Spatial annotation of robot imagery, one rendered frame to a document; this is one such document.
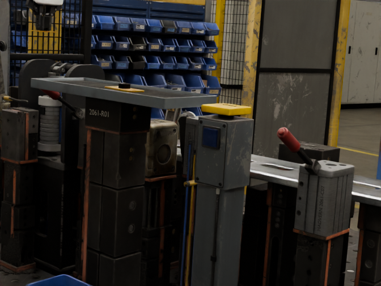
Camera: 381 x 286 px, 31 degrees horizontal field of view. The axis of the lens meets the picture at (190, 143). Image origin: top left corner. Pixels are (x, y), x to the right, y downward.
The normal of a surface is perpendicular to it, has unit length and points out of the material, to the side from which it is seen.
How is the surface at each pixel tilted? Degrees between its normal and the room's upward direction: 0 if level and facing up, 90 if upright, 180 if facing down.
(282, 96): 92
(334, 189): 90
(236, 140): 90
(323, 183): 90
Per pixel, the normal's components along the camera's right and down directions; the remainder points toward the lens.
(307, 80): 0.62, 0.25
